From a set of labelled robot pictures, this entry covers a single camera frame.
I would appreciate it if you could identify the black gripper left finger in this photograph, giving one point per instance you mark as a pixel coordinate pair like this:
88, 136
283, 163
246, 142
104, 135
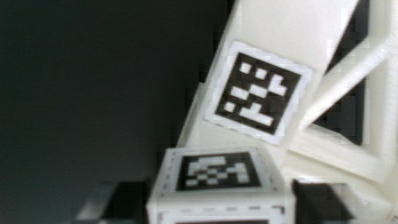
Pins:
116, 204

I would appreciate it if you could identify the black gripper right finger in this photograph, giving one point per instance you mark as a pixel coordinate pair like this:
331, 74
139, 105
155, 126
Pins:
319, 206

